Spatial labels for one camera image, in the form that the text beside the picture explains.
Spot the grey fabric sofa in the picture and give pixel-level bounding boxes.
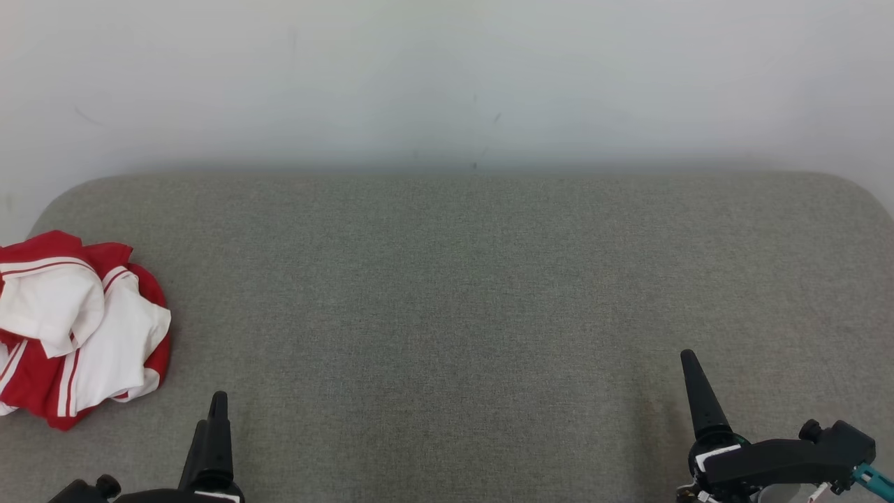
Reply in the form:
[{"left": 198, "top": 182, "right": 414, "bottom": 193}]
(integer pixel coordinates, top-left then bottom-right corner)
[{"left": 0, "top": 171, "right": 894, "bottom": 503}]

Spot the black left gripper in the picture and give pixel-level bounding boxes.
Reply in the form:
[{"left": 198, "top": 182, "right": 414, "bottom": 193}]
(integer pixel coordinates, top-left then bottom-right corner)
[{"left": 115, "top": 391, "right": 245, "bottom": 503}]

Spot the teal cable connector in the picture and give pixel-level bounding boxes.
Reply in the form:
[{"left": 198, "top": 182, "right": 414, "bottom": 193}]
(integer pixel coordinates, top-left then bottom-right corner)
[{"left": 851, "top": 464, "right": 894, "bottom": 495}]

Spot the red white Bulls jersey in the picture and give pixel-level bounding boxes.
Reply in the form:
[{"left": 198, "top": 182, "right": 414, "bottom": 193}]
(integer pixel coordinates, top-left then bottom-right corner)
[{"left": 0, "top": 231, "right": 173, "bottom": 413}]

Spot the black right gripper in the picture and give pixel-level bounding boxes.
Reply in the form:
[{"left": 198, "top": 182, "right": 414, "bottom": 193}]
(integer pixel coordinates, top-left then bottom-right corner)
[{"left": 676, "top": 349, "right": 754, "bottom": 503}]

